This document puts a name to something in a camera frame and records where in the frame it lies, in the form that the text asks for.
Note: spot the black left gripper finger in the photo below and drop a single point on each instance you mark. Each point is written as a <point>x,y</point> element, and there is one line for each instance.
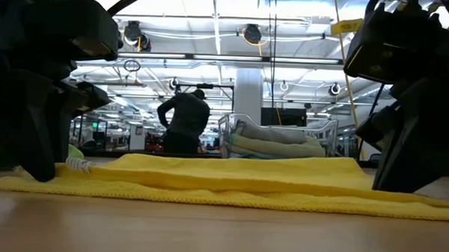
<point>44,142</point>

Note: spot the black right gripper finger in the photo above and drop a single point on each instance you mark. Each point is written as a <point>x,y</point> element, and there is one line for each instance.
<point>418,159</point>

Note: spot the pale green towel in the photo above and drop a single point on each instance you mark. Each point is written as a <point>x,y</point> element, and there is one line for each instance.
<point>276,147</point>

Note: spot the blue-grey towel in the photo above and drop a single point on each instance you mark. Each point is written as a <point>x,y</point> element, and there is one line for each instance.
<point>269,134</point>

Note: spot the yellow towel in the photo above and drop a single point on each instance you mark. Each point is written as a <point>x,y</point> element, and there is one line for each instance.
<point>226,178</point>

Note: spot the bright green towel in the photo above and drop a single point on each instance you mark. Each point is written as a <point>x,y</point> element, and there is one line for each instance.
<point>75,151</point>

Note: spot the clear plastic bin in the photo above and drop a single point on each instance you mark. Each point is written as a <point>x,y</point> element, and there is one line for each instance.
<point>330,141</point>

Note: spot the yellow label tag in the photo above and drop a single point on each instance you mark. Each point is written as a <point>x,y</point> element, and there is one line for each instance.
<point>347,26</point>

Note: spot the black background screen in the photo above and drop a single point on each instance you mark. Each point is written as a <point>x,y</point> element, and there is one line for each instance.
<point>284,117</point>

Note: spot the person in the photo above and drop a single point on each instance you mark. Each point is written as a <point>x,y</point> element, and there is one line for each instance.
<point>187,121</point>

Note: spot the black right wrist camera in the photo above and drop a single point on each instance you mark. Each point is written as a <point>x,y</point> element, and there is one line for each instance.
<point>392,46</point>

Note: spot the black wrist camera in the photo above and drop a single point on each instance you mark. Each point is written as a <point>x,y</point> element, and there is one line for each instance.
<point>70,27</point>
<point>392,46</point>

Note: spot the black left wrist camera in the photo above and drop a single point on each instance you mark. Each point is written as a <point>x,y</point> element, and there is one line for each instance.
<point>70,27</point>

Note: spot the black metal table frame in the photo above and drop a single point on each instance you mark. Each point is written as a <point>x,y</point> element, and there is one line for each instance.
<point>133,152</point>

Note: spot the black background workstation frame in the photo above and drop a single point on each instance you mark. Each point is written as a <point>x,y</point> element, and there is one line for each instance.
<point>218,86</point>

